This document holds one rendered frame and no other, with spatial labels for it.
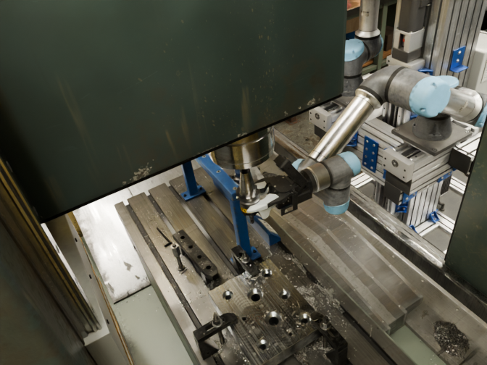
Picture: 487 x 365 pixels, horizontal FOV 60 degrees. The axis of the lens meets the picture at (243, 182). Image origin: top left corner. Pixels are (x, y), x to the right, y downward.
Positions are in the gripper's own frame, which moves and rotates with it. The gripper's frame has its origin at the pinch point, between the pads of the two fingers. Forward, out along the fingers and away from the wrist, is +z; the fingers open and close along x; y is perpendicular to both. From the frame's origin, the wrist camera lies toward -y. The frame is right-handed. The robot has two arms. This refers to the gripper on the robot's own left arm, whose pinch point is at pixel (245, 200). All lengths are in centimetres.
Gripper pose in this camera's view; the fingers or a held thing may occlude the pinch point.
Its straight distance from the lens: 110.9
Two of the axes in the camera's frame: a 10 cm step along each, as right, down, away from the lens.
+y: 1.0, 7.7, 6.3
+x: -4.4, -5.4, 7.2
